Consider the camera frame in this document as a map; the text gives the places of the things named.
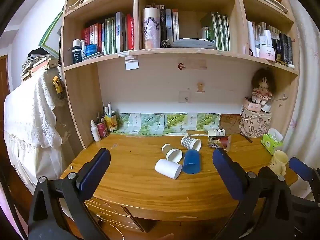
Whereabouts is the green framed board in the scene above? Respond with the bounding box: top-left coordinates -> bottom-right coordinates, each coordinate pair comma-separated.
41,9 -> 63,58

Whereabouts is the white ink-print paper cup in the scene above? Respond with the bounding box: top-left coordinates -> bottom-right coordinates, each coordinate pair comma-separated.
208,128 -> 226,138

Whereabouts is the row of red and green books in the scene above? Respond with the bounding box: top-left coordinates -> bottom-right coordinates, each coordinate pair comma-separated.
81,11 -> 136,55

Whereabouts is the wooden desk drawer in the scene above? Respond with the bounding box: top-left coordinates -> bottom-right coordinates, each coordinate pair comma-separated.
84,197 -> 145,233

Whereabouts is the white paper note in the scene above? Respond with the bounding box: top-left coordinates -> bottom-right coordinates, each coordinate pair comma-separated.
125,56 -> 139,71

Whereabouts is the brown-haired doll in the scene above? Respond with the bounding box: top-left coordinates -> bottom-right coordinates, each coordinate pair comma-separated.
251,68 -> 276,105

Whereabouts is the tall white bottle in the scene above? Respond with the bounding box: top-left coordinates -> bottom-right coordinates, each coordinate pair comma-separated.
247,21 -> 257,56

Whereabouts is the checkered paper cup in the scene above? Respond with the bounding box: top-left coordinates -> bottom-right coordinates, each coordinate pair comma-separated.
180,136 -> 202,152

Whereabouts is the printed drawstring bag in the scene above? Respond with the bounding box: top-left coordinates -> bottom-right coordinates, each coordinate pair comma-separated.
239,105 -> 273,138

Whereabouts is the yellow hanging toy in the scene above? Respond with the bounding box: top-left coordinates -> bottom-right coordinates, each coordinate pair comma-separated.
52,76 -> 62,93

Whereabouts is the blue plastic cup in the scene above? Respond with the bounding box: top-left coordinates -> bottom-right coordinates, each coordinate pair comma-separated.
182,149 -> 201,175

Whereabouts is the brown paper cup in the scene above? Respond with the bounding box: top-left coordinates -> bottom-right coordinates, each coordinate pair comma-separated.
161,143 -> 183,163

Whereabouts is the plain white paper cup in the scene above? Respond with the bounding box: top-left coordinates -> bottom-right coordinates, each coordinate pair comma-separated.
155,158 -> 183,180

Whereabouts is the row of black bottles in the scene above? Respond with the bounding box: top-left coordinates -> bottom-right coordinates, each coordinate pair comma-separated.
278,33 -> 293,65

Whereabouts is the dark blue bottle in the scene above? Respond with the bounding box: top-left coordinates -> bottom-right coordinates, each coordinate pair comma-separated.
72,39 -> 83,64

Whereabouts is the pile of old books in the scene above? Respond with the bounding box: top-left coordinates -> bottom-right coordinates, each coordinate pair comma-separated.
21,54 -> 60,81

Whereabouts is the pale square sticker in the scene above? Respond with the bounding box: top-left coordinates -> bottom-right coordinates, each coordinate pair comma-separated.
178,91 -> 192,104

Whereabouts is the white spray bottle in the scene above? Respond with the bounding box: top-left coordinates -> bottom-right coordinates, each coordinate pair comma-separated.
90,120 -> 101,142

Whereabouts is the pink white lotion bottle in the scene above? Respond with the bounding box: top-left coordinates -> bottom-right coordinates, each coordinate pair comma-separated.
258,29 -> 276,63

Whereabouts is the row of grape print cards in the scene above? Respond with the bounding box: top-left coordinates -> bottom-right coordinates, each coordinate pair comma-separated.
112,112 -> 221,136

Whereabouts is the row of black and white books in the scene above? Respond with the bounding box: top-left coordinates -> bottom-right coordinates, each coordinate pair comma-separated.
159,4 -> 180,43

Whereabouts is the brown drawing card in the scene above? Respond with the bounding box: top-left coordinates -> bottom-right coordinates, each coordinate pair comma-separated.
219,113 -> 242,134

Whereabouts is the white lace cloth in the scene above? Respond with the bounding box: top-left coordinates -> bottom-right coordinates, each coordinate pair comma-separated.
3,72 -> 63,151

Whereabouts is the pale yellow mug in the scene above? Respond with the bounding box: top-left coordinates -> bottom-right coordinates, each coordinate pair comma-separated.
268,150 -> 289,176

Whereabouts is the floral white curtain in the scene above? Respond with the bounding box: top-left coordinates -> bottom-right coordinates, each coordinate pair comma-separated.
281,0 -> 320,200

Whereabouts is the floral white tube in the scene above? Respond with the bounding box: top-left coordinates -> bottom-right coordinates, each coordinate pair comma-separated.
142,7 -> 161,50

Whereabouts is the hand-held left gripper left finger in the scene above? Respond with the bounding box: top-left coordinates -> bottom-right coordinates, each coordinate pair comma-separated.
28,148 -> 111,240

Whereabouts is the blue jar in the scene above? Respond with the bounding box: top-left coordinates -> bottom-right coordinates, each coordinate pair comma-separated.
85,44 -> 98,57

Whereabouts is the wooden bookshelf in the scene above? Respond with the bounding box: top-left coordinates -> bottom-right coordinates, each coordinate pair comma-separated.
59,0 -> 301,149

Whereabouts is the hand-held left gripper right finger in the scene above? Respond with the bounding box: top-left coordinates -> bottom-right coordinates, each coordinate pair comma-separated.
212,147 -> 293,240

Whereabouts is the green tissue packet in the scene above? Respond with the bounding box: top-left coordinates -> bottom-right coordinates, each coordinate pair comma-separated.
261,128 -> 284,156

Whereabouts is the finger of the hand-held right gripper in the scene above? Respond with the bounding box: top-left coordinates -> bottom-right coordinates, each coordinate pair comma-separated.
289,156 -> 320,189

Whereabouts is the pink box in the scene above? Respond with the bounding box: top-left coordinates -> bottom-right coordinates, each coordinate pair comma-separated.
244,97 -> 263,113

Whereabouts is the row of white spine books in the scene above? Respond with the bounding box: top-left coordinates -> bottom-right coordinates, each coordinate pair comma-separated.
254,21 -> 281,40

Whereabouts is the grey zip case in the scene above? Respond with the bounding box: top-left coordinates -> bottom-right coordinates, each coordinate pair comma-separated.
172,38 -> 217,50

